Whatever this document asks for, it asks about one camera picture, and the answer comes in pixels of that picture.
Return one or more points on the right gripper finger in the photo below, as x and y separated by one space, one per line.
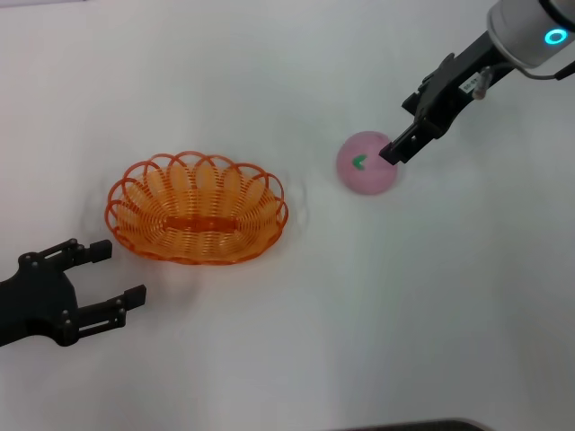
397 146
420 143

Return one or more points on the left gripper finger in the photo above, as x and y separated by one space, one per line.
108 314
72 256

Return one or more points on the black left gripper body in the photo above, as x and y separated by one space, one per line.
36 301

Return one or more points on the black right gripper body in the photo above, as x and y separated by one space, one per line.
449 90

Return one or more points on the pink toy peach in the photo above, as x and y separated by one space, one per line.
364 179

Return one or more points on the orange plastic woven basket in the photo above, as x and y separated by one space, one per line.
197 223

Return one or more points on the dark rounded robot base edge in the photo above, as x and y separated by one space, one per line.
418 425

